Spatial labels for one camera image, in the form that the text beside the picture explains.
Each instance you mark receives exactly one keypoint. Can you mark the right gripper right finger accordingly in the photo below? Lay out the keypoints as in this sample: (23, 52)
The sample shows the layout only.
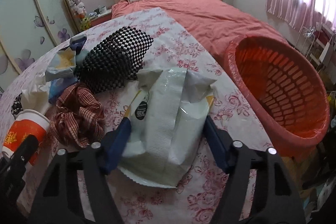
(215, 139)

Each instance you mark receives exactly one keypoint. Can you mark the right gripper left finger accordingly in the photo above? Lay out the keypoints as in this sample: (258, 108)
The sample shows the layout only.
(113, 145)

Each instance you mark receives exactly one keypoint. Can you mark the white snack bag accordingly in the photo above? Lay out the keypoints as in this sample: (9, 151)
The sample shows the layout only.
(167, 116)

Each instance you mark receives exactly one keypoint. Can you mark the floral tablecloth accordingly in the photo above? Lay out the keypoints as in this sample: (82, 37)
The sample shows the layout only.
(197, 195)

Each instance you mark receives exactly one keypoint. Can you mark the red plaid cloth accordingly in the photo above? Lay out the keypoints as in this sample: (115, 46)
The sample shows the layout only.
(79, 118)

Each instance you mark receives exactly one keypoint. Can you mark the red white paper cup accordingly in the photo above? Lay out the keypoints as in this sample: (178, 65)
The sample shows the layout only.
(28, 122)

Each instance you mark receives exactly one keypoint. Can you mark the black white checkered cloth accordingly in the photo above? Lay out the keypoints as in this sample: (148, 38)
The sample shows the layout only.
(116, 59)

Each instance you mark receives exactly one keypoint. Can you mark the white plastic bag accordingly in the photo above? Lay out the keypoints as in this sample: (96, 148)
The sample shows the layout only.
(36, 95)

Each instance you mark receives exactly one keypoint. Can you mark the blue chip bag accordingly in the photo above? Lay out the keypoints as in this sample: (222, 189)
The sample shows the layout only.
(61, 70)

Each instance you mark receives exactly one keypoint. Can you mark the red laundry basket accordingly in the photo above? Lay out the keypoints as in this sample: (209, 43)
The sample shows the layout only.
(283, 89)

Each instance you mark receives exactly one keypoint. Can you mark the coral bed duvet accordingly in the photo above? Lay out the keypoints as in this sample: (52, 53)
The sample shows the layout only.
(213, 23)

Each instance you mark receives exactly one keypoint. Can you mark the pink left nightstand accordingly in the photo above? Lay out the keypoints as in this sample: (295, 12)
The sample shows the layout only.
(101, 18)

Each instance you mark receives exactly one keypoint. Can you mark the plush toy stack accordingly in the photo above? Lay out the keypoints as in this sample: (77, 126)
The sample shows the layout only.
(79, 14)

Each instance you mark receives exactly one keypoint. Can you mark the glass floral wardrobe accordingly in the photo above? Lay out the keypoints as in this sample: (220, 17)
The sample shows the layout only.
(29, 29)

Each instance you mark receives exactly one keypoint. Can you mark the white wire shelf rack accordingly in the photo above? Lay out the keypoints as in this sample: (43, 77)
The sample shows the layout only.
(319, 44)

